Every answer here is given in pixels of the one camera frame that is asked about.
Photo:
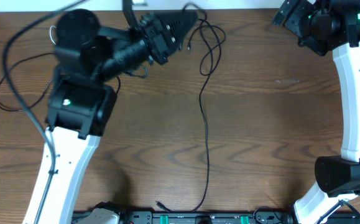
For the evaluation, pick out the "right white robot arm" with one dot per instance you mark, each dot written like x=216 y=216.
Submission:
x=331 y=26

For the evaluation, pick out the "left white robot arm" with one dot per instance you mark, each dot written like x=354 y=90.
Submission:
x=81 y=102

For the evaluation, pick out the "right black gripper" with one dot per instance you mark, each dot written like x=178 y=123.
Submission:
x=302 y=9

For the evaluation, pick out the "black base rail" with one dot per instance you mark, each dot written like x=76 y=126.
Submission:
x=145 y=217

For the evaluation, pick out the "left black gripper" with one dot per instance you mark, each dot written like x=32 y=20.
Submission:
x=161 y=32

